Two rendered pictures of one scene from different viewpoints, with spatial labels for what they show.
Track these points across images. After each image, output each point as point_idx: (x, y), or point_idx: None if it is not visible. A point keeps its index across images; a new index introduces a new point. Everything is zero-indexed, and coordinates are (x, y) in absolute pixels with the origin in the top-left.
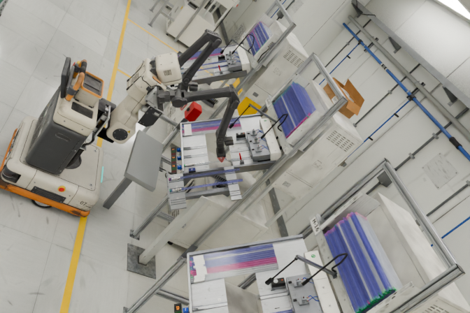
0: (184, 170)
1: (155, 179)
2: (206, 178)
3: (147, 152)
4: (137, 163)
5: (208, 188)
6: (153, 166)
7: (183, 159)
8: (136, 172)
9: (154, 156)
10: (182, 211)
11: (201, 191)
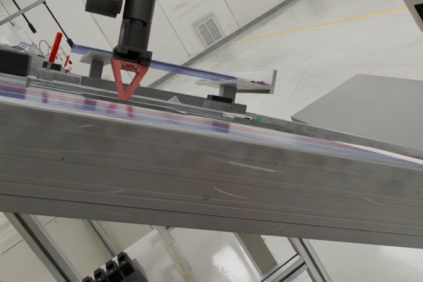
0: (246, 115)
1: (309, 119)
2: (179, 277)
3: (404, 112)
4: (371, 89)
5: (161, 255)
6: (345, 120)
7: (270, 118)
8: (349, 87)
9: (383, 128)
10: None
11: (174, 92)
